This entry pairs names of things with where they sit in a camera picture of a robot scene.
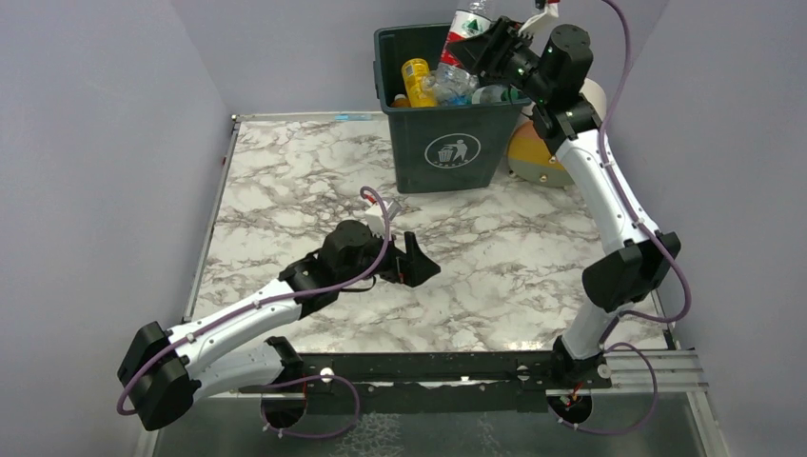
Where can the blue tape piece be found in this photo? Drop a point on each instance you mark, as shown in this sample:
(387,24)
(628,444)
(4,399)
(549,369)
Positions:
(353,117)

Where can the red cap bottle table edge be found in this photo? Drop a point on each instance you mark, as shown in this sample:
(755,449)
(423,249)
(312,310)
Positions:
(471,18)

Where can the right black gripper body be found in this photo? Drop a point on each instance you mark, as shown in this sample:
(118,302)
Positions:
(498,51)

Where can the small clear water bottle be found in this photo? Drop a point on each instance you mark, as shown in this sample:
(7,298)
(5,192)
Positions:
(451,86)

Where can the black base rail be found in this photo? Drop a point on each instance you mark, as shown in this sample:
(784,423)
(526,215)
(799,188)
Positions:
(431,382)

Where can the dark green trash bin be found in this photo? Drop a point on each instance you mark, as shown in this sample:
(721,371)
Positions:
(443,148)

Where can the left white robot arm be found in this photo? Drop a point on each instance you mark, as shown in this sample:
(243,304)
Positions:
(165,371)

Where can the orange label bottle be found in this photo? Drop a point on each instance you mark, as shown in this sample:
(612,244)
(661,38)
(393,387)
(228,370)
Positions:
(400,101)

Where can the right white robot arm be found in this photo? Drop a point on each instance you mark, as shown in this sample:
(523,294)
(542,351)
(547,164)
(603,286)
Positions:
(637,255)

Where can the clear bottle green white label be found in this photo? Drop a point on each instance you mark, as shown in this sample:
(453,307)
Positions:
(495,94)

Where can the white round drawer cabinet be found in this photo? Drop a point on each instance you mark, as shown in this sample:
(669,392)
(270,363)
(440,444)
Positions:
(542,158)

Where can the yellow juice bottle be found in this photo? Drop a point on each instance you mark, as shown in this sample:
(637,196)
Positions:
(415,74)

